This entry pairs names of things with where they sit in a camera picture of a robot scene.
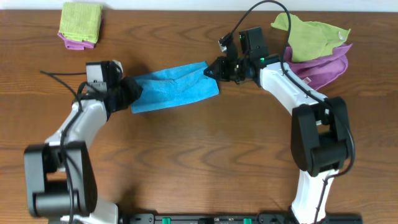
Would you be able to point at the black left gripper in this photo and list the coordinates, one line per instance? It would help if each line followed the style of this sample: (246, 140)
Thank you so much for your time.
(129, 93)

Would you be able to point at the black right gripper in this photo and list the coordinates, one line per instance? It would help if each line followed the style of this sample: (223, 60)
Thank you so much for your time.
(220, 72)

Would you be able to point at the blue cloth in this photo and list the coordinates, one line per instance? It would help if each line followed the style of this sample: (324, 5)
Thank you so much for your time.
(173, 87)

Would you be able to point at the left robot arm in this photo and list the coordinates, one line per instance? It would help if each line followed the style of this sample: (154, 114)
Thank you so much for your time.
(59, 178)

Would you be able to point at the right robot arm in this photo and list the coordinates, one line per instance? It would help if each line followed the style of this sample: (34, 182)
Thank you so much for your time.
(321, 139)

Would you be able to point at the folded purple cloth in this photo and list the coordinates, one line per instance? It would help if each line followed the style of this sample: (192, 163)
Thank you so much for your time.
(74, 44)

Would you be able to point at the folded green cloth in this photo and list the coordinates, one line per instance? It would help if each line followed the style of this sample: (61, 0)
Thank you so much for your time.
(81, 10)

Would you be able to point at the crumpled green cloth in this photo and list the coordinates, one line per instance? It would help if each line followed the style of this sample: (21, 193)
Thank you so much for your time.
(309, 40)

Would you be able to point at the crumpled purple cloth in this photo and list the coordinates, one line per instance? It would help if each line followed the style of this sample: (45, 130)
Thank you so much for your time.
(321, 71)

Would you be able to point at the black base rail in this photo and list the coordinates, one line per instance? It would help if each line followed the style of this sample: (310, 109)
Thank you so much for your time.
(242, 218)

